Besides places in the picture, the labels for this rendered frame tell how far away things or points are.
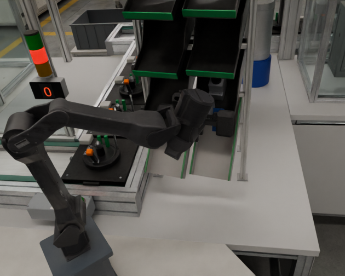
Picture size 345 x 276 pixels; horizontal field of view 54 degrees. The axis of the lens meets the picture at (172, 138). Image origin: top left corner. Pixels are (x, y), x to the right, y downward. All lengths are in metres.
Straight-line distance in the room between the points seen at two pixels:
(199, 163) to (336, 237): 1.36
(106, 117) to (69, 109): 0.07
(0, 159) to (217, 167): 0.91
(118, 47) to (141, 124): 1.73
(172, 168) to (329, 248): 1.35
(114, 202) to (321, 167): 1.15
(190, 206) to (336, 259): 1.21
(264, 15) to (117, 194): 1.08
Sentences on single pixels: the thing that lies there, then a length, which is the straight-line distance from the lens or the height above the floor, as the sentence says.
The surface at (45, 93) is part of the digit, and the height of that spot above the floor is 1.19.
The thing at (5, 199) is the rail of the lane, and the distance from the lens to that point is 1.38.
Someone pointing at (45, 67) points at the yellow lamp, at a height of 1.30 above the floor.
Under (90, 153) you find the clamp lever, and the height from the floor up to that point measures 1.07.
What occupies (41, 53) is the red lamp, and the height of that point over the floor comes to 1.35.
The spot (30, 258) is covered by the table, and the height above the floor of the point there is 0.86.
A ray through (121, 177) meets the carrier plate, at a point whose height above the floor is 0.97.
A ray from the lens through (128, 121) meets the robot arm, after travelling 0.66.
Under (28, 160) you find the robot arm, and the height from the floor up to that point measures 1.38.
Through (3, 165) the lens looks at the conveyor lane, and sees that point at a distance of 1.53.
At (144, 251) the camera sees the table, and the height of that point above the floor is 0.86.
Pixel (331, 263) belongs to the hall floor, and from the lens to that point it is 2.20.
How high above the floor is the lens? 1.78
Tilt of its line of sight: 38 degrees down
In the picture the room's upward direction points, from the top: 6 degrees counter-clockwise
